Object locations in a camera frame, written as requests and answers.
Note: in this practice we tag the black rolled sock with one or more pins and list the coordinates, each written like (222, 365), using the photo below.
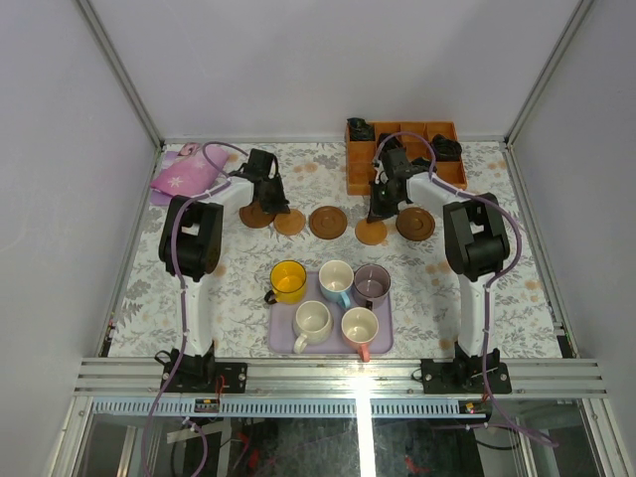
(446, 149)
(360, 130)
(387, 142)

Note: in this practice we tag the yellow mug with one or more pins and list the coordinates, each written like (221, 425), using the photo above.
(288, 282)

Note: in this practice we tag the pink folded cloth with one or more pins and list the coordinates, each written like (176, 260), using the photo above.
(189, 174)

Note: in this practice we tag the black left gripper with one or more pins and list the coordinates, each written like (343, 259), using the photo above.
(271, 194)

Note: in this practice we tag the pink mug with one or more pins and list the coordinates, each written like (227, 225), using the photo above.
(360, 327)

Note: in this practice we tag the purple mug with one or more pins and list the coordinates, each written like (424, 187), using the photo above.
(371, 286)

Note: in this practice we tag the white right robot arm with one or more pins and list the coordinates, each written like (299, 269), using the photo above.
(474, 236)

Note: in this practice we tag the aluminium front rail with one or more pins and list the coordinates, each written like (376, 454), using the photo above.
(273, 387)

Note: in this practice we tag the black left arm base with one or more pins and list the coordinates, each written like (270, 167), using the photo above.
(204, 374)

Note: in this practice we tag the dark green rolled sock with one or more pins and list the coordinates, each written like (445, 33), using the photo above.
(421, 164)

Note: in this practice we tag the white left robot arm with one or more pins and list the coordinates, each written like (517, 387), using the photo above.
(203, 195)

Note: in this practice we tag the lavender tray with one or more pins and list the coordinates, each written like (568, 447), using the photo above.
(281, 336)

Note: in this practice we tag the cream white mug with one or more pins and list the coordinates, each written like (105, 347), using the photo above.
(312, 325)

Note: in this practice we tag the light wooden coaster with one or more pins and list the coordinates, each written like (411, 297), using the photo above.
(371, 233)
(290, 224)

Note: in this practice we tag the dark brown coaster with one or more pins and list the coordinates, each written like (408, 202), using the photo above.
(415, 224)
(254, 217)
(328, 222)

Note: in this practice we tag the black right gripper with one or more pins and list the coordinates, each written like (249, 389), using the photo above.
(377, 211)

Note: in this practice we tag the light blue mug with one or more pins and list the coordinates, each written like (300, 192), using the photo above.
(336, 278)

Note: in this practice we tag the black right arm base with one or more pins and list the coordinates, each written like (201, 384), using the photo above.
(464, 375)

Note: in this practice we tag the orange wooden compartment box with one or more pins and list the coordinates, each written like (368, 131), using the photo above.
(360, 169)

